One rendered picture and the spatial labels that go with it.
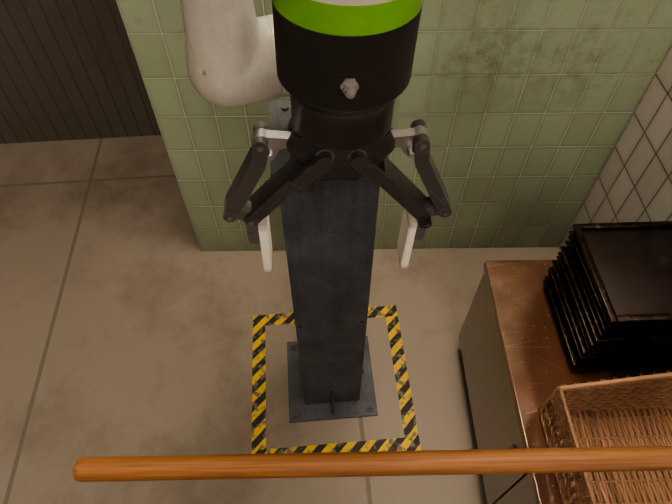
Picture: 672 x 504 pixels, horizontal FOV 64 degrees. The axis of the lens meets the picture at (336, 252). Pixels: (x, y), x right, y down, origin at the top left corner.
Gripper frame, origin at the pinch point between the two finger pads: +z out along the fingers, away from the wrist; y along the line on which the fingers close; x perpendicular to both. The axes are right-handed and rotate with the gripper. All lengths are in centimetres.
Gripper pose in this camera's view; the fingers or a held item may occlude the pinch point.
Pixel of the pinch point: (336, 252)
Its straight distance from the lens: 53.3
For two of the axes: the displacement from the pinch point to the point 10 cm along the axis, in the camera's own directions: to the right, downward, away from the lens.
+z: -0.3, 6.0, 8.0
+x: 0.5, 8.0, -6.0
